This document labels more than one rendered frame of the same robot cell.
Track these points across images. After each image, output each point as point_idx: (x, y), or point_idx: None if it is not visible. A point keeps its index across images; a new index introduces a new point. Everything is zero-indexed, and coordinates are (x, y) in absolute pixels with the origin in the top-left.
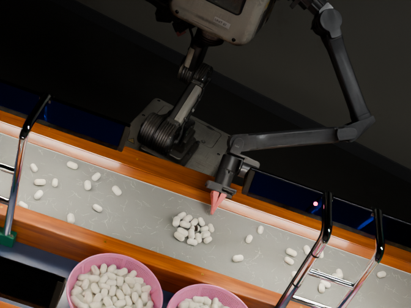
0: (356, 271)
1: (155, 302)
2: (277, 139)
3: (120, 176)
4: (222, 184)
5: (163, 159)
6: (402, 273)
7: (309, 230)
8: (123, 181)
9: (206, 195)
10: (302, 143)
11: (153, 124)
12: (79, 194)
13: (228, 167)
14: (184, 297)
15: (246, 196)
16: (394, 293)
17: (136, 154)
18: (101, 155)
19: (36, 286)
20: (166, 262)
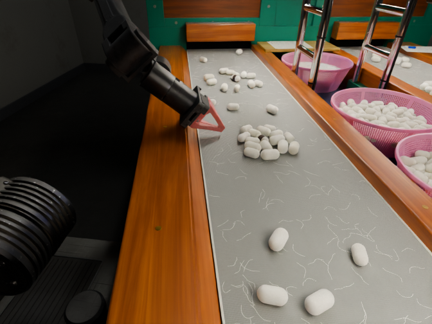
0: (208, 68)
1: (413, 150)
2: (122, 9)
3: (220, 252)
4: (197, 94)
5: (134, 189)
6: (189, 56)
7: (184, 79)
8: (231, 242)
9: (189, 136)
10: (121, 0)
11: (11, 224)
12: (355, 314)
13: (173, 75)
14: (371, 134)
15: (165, 108)
16: (215, 58)
17: (141, 233)
18: (194, 306)
19: None
20: (359, 143)
